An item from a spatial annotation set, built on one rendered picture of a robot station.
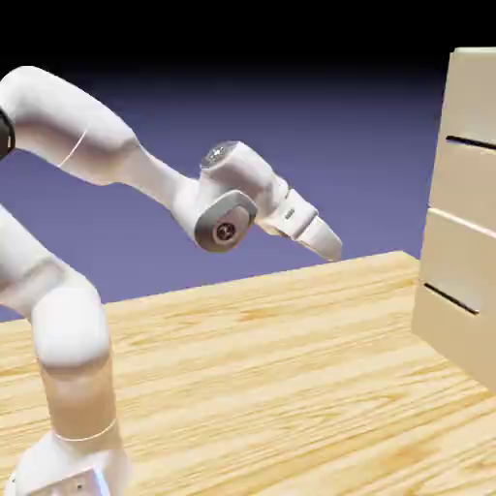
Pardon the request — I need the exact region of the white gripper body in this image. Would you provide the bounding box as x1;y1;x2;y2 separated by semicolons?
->
298;214;345;264

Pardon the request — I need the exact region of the light wood cabinet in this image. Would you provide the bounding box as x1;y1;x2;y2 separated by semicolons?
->
410;46;496;395

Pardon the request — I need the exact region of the light wood drawer front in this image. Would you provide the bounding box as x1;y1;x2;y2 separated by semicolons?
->
440;48;496;150
428;138;496;233
419;208;496;315
411;284;496;395

